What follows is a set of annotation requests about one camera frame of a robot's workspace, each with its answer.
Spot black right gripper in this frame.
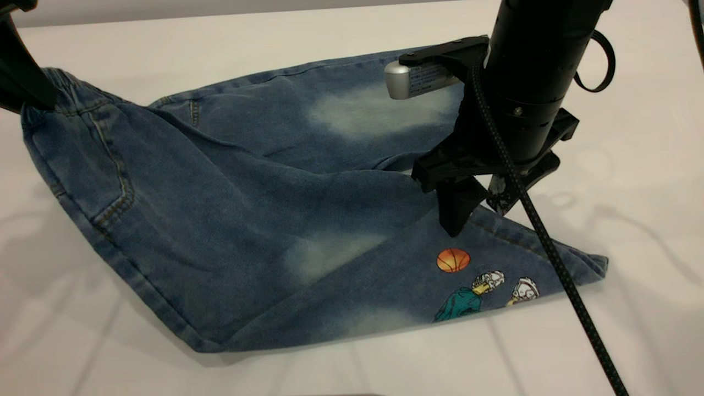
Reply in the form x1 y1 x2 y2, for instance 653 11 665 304
411 66 580 237

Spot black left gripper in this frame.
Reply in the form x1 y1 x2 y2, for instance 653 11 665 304
0 0 57 114

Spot blue denim kids jeans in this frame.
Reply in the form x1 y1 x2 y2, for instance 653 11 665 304
21 48 610 353

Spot black braided cable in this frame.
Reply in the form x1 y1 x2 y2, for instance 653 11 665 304
470 63 630 396

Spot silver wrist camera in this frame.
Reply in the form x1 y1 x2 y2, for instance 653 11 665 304
384 59 464 101

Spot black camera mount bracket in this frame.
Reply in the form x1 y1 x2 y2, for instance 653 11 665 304
399 36 490 83

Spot thin black cable loop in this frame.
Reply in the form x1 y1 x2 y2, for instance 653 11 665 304
574 29 617 93

